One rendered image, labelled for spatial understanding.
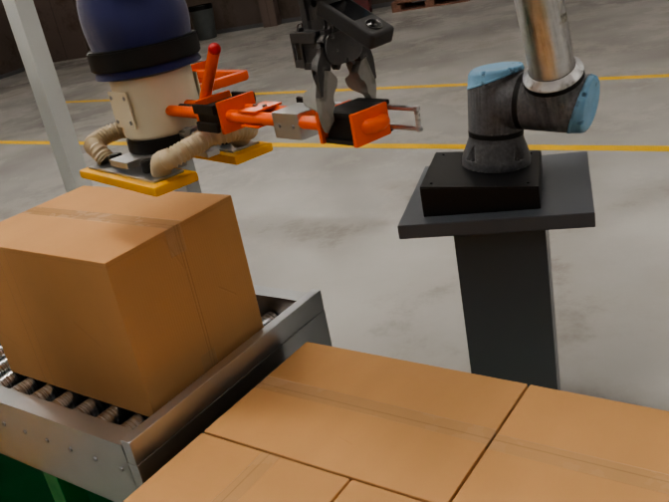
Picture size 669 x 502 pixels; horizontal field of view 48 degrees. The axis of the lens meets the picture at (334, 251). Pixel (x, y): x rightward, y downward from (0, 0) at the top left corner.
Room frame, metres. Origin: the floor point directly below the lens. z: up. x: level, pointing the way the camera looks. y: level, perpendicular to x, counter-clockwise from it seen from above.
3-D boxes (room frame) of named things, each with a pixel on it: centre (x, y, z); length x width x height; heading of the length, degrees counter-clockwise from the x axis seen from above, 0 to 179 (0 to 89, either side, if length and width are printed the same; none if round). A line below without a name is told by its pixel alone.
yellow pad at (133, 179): (1.54, 0.38, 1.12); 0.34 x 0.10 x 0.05; 38
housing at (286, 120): (1.23, 0.01, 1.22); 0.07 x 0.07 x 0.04; 38
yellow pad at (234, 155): (1.66, 0.23, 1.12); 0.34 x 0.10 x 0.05; 38
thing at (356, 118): (1.12, -0.07, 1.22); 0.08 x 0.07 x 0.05; 38
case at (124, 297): (1.82, 0.58, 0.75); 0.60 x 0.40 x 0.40; 51
